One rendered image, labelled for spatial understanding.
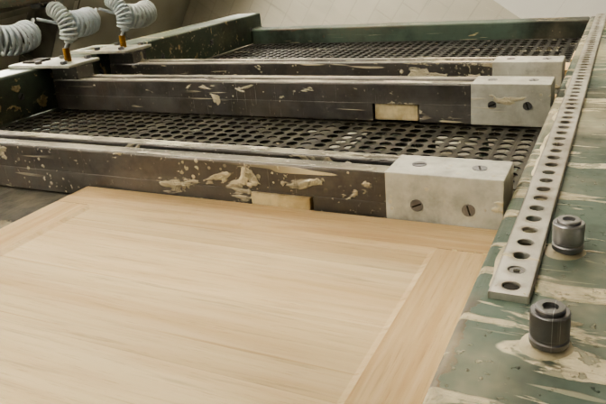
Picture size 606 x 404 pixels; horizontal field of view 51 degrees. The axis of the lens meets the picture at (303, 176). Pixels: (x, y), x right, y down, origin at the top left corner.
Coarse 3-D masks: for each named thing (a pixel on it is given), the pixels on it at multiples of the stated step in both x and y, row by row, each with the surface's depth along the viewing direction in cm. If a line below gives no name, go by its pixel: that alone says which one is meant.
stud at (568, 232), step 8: (560, 216) 52; (568, 216) 52; (576, 216) 52; (560, 224) 52; (568, 224) 51; (576, 224) 51; (584, 224) 51; (552, 232) 53; (560, 232) 51; (568, 232) 51; (576, 232) 51; (584, 232) 52; (560, 240) 52; (568, 240) 51; (576, 240) 51; (560, 248) 52; (568, 248) 52; (576, 248) 51
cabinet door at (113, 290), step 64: (128, 192) 85; (0, 256) 70; (64, 256) 68; (128, 256) 67; (192, 256) 66; (256, 256) 64; (320, 256) 63; (384, 256) 62; (448, 256) 60; (0, 320) 57; (64, 320) 56; (128, 320) 55; (192, 320) 54; (256, 320) 53; (320, 320) 52; (384, 320) 52; (448, 320) 50; (0, 384) 48; (64, 384) 47; (128, 384) 47; (192, 384) 46; (256, 384) 45; (320, 384) 45; (384, 384) 44
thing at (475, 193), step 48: (0, 144) 95; (48, 144) 91; (96, 144) 91; (144, 144) 87; (192, 144) 85; (192, 192) 81; (240, 192) 78; (288, 192) 75; (336, 192) 72; (384, 192) 69; (432, 192) 67; (480, 192) 64
